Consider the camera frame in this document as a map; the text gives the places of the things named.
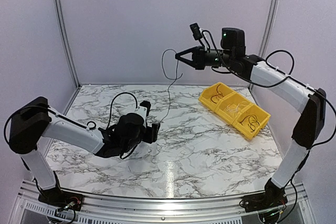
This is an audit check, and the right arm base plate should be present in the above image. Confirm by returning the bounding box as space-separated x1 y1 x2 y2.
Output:
239 193 288 212

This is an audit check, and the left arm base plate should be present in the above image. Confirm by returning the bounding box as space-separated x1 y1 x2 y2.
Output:
38 188 83 211

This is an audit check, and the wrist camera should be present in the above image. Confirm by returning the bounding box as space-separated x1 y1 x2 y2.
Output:
190 23 211 50
134 101 151 127

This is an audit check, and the left aluminium frame post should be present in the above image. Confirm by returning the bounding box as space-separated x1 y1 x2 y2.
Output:
54 0 81 89

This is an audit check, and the aluminium frame post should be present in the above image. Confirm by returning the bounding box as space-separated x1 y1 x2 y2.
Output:
248 0 283 90
54 0 81 89

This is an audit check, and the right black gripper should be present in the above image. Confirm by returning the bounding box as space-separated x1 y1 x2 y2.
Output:
175 45 234 70

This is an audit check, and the yellow bin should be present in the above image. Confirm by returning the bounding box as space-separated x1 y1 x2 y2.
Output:
233 104 271 140
215 93 252 125
198 82 235 112

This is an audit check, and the white cable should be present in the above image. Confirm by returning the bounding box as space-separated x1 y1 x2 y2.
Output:
225 102 246 113

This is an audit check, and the yellow bin middle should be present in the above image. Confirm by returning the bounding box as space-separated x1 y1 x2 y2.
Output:
215 93 252 125

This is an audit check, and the black cable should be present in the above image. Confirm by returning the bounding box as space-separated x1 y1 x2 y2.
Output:
237 113 261 133
157 49 184 125

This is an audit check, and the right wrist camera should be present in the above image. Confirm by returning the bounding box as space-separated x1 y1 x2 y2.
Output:
190 23 211 50

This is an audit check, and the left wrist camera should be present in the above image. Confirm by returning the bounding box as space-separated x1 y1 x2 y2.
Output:
134 101 151 127

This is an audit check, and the yellow bin left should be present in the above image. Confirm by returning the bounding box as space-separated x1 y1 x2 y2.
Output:
198 82 235 112

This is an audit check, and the right aluminium frame post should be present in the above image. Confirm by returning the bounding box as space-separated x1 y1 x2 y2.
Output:
248 0 283 90

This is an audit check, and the long red cable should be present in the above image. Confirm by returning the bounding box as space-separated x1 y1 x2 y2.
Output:
209 84 226 104

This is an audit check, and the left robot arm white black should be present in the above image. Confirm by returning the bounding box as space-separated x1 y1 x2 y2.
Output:
3 97 161 206

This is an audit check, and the aluminium front rail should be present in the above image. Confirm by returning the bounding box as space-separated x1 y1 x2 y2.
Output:
9 180 316 223

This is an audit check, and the yellow bin right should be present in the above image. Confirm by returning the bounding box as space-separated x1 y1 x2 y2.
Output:
233 104 271 140

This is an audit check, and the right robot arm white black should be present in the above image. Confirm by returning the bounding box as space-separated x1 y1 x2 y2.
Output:
175 27 332 210

